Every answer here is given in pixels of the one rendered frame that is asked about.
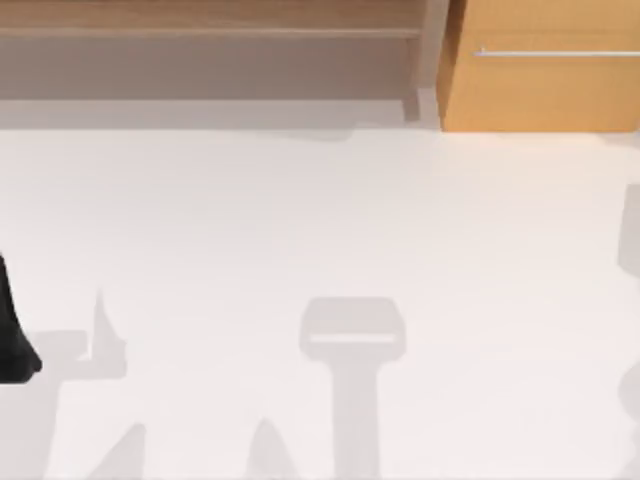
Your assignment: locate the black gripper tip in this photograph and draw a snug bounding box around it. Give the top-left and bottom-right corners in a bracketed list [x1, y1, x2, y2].
[0, 255, 43, 386]

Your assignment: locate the long metal handle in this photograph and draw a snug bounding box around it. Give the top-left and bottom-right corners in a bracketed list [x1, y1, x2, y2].
[473, 47, 640, 58]

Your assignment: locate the open wooden shelf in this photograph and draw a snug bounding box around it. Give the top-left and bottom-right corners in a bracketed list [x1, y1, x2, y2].
[0, 0, 451, 124]

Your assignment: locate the wooden cupboard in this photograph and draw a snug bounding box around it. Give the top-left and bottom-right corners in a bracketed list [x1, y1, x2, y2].
[435, 0, 640, 133]

